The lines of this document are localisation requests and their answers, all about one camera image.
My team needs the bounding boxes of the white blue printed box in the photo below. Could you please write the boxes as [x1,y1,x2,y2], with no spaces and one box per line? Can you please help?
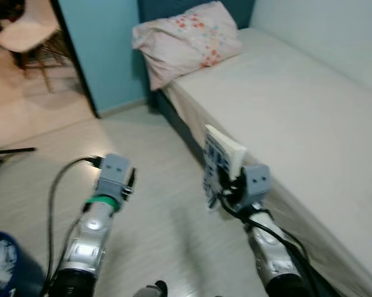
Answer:
[202,124,248,212]

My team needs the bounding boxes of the cream bed mattress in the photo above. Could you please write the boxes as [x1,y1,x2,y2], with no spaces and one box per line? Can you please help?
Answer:
[163,28,372,297]

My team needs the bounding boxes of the black tripod stand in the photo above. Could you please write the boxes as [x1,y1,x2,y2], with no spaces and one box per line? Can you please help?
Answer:
[0,147,37,192]

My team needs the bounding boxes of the blue trash bin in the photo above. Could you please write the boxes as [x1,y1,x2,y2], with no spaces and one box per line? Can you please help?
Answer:
[0,231,46,297]

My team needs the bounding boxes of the black door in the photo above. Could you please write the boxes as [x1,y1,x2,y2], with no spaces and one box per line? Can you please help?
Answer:
[50,0,101,118]

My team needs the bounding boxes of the white plastic bin liner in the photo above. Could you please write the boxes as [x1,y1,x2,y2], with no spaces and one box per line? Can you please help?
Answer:
[0,240,18,290]

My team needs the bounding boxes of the pink patterned pillow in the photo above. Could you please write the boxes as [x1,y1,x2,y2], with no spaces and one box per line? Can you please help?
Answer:
[132,1,243,92]

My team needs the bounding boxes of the white plastic chair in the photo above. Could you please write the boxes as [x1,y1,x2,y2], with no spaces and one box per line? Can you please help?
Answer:
[0,0,70,93]

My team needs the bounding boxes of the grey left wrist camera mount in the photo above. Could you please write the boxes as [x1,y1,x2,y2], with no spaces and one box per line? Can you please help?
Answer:
[96,153,133,197]

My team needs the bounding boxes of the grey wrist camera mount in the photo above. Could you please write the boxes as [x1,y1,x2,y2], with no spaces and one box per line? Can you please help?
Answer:
[242,164,273,209]
[96,153,133,197]

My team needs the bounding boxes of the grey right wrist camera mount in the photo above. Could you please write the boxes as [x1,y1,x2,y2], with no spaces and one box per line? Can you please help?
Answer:
[242,164,273,209]

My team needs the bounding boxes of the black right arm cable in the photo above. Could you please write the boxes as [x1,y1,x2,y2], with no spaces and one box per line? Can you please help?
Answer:
[218,189,311,297]

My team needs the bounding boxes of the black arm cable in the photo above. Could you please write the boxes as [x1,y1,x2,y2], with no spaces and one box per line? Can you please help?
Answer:
[218,189,311,297]
[41,156,104,297]

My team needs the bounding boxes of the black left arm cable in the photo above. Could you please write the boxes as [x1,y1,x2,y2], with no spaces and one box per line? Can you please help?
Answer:
[41,156,104,297]

